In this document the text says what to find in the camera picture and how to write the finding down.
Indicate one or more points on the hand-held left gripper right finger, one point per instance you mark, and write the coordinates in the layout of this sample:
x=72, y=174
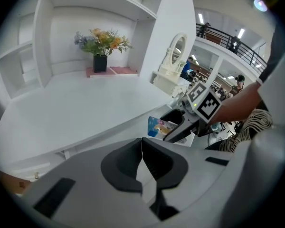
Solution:
x=194, y=174

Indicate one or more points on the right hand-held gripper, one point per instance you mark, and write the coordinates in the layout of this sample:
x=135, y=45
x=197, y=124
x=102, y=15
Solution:
x=205, y=104

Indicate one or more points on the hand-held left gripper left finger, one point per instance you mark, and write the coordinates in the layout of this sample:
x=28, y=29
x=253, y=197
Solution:
x=85, y=198

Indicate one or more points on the small blue pink item packet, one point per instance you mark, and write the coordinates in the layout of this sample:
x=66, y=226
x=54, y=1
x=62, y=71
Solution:
x=156, y=127

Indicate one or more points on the person's right forearm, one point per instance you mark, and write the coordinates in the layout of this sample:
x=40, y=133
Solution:
x=237, y=103

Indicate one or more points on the cream ornate vanity mirror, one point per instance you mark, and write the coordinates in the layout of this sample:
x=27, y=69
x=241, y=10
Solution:
x=172, y=63

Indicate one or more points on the brown wooden cabinet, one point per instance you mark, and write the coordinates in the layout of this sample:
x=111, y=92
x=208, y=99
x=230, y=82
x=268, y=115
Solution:
x=12, y=182

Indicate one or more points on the person's black cream patterned clothing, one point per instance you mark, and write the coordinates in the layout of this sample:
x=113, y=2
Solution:
x=254, y=125

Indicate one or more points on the person's light grey shirt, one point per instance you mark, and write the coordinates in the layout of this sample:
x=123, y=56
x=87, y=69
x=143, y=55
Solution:
x=275, y=151

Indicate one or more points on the black square vase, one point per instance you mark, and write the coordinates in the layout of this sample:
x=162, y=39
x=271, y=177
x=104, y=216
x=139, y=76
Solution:
x=100, y=63

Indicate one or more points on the black balcony railing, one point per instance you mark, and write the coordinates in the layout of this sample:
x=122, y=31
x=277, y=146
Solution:
x=242, y=46

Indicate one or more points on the long ceiling light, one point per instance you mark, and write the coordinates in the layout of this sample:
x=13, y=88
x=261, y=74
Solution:
x=240, y=33
x=200, y=18

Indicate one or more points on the yellow and blue flower bouquet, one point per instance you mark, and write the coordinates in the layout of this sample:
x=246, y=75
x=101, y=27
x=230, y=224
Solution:
x=102, y=41

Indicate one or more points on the white shelving unit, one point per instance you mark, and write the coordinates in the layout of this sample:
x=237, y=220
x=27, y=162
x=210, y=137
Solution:
x=69, y=32

